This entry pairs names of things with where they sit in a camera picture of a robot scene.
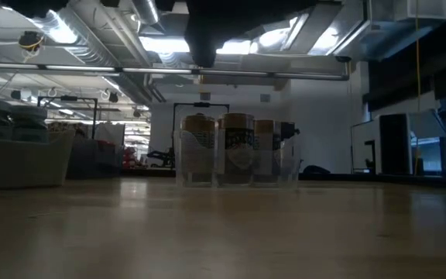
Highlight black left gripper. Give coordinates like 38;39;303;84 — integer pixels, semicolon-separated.
186;0;317;69

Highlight tan lid spice jar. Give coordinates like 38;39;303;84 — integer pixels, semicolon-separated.
180;114;218;186
253;119;282;186
218;112;256;186

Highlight ceiling light panel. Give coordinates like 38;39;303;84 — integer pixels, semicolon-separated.
215;40;253;55
139;36;190;54

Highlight horizontal grey ceiling pipe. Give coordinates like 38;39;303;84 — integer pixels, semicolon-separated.
0;60;351;81

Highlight black device silhouette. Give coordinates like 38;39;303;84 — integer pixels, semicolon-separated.
280;121;301;141

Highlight white ceiling bulkhead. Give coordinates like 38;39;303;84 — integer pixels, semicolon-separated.
334;0;446;63

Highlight clear plastic bin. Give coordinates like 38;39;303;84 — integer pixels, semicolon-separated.
173;129;301;190

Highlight white partition cabinet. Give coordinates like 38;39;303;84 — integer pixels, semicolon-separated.
349;109;446;175

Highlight black equipment silhouette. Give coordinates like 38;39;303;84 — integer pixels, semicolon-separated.
146;149;176;168

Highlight red stacked objects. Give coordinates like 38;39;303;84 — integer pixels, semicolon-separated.
122;146;138;168

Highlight black tower unit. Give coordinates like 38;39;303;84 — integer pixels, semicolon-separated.
379;113;413;175

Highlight dark translucent plastic bin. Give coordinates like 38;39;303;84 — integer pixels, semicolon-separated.
65;137;125;180

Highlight black yellow hanging reel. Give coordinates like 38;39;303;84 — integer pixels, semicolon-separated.
17;29;46;53

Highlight translucent grey plastic bin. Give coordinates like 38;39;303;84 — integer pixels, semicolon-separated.
0;129;76;191

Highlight shiny rectangular ceiling duct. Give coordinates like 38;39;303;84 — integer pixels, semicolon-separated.
253;7;371;59

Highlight black workstation frame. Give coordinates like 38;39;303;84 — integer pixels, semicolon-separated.
172;102;231;156

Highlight silver round duct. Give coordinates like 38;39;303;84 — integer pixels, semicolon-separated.
131;0;161;25

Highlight silver spiral air duct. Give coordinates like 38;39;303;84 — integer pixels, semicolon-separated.
48;0;122;67

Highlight yellow hanging cable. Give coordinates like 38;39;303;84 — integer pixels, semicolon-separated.
413;0;422;175

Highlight black aluminium table frame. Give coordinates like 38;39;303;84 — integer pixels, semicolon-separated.
122;167;446;191

